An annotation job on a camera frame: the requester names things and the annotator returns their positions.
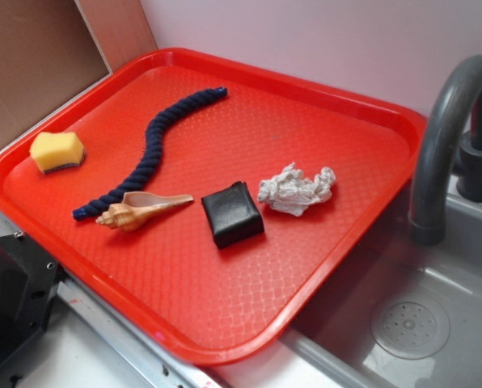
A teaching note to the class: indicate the tan spiral seashell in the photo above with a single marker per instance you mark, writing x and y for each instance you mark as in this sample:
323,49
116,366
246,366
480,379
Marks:
137,208

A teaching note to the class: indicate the brown cardboard panel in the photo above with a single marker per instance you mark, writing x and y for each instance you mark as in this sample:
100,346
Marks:
51,51

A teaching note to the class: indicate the yellow green-backed sponge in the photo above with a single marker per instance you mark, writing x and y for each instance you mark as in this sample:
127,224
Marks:
55,151

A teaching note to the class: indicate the round sink drain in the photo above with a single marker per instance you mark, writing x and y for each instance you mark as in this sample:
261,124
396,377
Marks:
410,326

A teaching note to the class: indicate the crumpled white cloth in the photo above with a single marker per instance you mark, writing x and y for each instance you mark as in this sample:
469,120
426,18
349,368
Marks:
293,193

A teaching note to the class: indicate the black square pouch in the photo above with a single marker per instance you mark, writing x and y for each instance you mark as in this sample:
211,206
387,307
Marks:
232,215

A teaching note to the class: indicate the red plastic tray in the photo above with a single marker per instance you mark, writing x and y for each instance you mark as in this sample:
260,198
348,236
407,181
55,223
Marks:
206,305

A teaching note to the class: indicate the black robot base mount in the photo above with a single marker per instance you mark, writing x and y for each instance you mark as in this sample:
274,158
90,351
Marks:
29,277

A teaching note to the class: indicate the grey plastic sink basin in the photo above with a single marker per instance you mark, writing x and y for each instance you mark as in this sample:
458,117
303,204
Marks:
333,332

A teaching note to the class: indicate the grey curved faucet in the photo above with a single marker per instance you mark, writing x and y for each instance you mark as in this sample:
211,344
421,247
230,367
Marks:
452,145

